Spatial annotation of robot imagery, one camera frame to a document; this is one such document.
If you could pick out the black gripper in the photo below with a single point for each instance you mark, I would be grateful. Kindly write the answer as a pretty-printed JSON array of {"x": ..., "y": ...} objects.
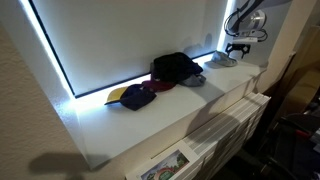
[{"x": 238, "y": 47}]

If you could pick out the light gray baseball cap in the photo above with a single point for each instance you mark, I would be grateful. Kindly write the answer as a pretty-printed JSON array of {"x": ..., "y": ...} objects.
[{"x": 223, "y": 59}]

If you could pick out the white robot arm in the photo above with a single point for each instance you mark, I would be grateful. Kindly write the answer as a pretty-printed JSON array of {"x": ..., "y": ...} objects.
[{"x": 256, "y": 16}]

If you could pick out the dark gray cap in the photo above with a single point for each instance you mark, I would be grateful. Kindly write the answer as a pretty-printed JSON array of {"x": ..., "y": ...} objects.
[{"x": 195, "y": 80}]

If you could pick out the black cap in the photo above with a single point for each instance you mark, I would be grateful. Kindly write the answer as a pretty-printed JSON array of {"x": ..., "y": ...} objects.
[{"x": 175, "y": 66}]

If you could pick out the maroon cap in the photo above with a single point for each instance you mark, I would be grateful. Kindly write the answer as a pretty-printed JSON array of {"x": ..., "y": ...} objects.
[{"x": 158, "y": 86}]

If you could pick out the navy cap with yellow brim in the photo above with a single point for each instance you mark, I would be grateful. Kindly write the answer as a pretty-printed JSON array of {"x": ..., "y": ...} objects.
[{"x": 135, "y": 96}]

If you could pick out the beige cardboard box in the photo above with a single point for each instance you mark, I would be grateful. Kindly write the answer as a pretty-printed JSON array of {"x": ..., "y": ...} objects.
[{"x": 301, "y": 88}]

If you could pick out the black chair with red part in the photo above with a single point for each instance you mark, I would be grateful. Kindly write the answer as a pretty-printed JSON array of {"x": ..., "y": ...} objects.
[{"x": 296, "y": 143}]

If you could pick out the white roller blind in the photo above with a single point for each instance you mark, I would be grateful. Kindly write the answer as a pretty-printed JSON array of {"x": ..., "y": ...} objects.
[{"x": 126, "y": 40}]

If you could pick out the white framed picture book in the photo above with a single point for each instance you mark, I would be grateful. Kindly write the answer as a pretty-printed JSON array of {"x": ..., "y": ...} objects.
[{"x": 166, "y": 165}]

